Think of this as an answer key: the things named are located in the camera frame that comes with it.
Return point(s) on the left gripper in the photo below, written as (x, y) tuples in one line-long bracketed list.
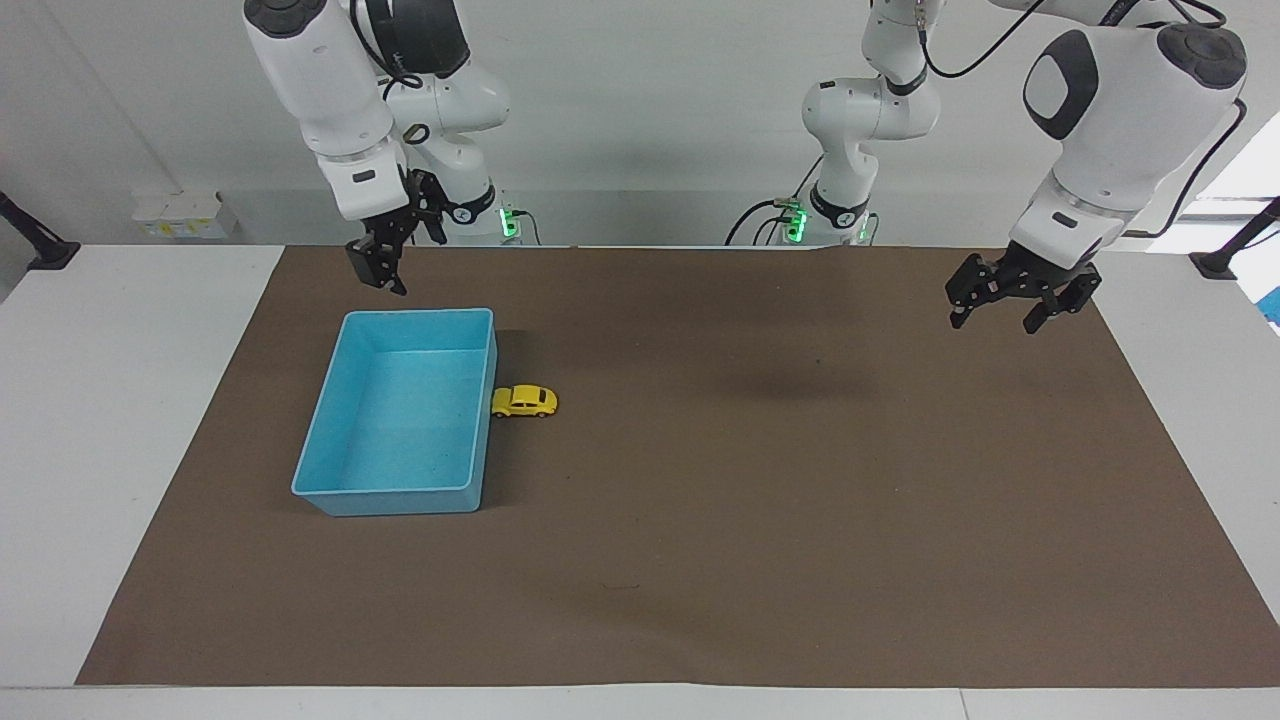
[(1040, 266)]

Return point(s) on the black stand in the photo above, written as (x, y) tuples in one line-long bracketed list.
[(40, 245), (1235, 245)]

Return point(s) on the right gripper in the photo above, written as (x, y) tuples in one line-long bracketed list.
[(409, 192)]

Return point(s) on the light blue plastic bin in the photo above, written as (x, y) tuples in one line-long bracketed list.
[(400, 420)]

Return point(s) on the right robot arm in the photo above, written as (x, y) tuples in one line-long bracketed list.
[(330, 90)]

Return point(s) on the yellow toy beetle car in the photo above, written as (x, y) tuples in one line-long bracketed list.
[(524, 401)]

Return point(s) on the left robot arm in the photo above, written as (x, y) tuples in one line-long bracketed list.
[(1120, 110)]

